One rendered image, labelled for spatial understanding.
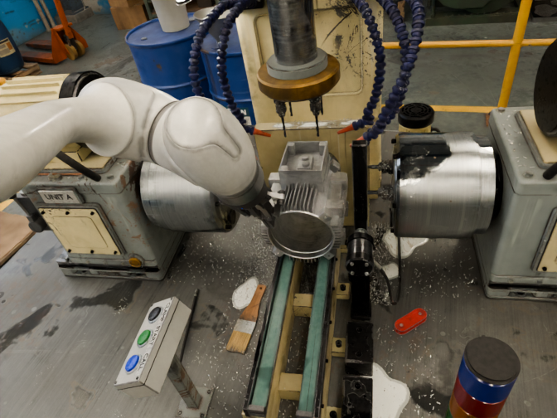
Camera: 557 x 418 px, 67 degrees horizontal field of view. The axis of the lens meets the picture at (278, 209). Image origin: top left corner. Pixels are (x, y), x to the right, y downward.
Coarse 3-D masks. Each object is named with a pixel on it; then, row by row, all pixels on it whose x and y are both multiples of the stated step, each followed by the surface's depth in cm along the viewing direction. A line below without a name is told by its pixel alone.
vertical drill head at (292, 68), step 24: (288, 0) 77; (312, 0) 80; (288, 24) 80; (312, 24) 82; (288, 48) 83; (312, 48) 84; (264, 72) 90; (288, 72) 84; (312, 72) 84; (336, 72) 86; (288, 96) 85; (312, 96) 85
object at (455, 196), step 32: (384, 160) 103; (416, 160) 89; (448, 160) 88; (480, 160) 86; (384, 192) 95; (416, 192) 88; (448, 192) 87; (480, 192) 86; (416, 224) 92; (448, 224) 90; (480, 224) 91
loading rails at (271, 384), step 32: (288, 288) 98; (320, 288) 97; (288, 320) 99; (320, 320) 90; (256, 352) 86; (320, 352) 84; (256, 384) 82; (288, 384) 88; (320, 384) 79; (256, 416) 79; (320, 416) 77
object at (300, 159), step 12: (288, 144) 102; (300, 144) 103; (312, 144) 102; (324, 144) 100; (288, 156) 104; (300, 156) 101; (312, 156) 100; (324, 156) 97; (288, 168) 100; (300, 168) 98; (312, 168) 99; (324, 168) 97; (288, 180) 96; (300, 180) 96; (312, 180) 95; (324, 180) 95
